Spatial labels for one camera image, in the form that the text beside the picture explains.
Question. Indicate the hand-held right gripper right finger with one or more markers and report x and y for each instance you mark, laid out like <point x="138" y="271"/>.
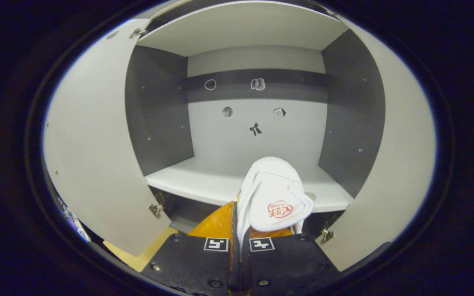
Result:
<point x="286" y="263"/>

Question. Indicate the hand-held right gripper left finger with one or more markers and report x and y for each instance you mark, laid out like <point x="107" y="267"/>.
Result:
<point x="191" y="263"/>

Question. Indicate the white canvas shoe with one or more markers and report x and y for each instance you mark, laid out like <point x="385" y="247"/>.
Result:
<point x="274" y="193"/>

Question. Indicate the grey shoe cabinet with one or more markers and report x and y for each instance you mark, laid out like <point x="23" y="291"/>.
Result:
<point x="220" y="135"/>

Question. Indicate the white and blue printed board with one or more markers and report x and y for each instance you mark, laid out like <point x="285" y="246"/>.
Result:
<point x="72" y="220"/>

